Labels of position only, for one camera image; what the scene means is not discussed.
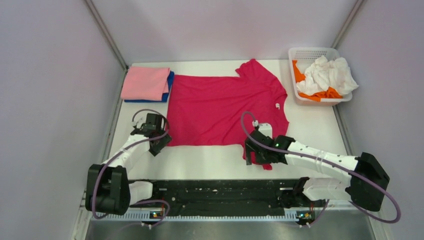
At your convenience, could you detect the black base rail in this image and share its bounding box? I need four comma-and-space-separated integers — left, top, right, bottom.
127, 178, 329, 218

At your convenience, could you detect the white plastic basket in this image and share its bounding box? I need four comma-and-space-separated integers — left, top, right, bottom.
288, 47, 353, 107

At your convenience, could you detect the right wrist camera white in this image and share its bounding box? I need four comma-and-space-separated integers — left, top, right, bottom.
252, 120, 273, 138

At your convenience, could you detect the folded pink t shirt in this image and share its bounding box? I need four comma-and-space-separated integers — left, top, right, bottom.
120, 66, 171, 101

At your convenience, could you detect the magenta t shirt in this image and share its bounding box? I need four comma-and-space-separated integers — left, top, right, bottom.
165, 58, 290, 171

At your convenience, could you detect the crumpled white t shirt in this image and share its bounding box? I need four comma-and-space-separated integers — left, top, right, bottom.
296, 56, 359, 98

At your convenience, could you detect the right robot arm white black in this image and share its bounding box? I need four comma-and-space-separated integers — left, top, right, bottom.
244, 130, 390, 212

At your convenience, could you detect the folded blue t shirt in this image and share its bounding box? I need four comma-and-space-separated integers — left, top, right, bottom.
123, 71, 175, 103

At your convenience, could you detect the orange t shirt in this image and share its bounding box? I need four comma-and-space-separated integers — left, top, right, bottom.
292, 60, 343, 102

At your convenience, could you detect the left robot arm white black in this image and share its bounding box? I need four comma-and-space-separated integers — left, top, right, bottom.
85, 109, 172, 219

